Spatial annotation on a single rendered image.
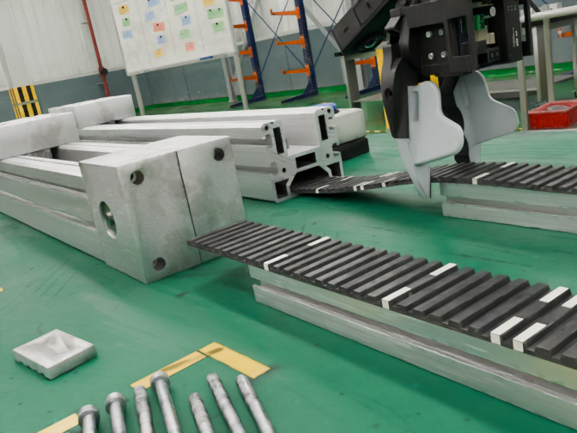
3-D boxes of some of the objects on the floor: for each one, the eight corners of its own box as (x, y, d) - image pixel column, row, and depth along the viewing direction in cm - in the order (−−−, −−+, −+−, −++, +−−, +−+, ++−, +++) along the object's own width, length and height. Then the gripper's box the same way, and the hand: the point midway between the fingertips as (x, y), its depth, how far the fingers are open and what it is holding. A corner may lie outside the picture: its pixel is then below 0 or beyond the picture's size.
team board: (135, 164, 681) (88, -20, 630) (164, 154, 722) (123, -20, 670) (245, 155, 602) (202, -56, 551) (271, 143, 643) (233, -54, 591)
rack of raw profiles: (228, 107, 1203) (204, -9, 1145) (264, 99, 1255) (243, -13, 1197) (347, 99, 949) (324, -52, 891) (385, 88, 1001) (366, -55, 943)
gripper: (431, -108, 38) (467, 218, 43) (542, -111, 44) (561, 173, 50) (339, -71, 45) (380, 207, 50) (446, -77, 51) (473, 168, 57)
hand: (441, 173), depth 52 cm, fingers closed on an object, 5 cm apart
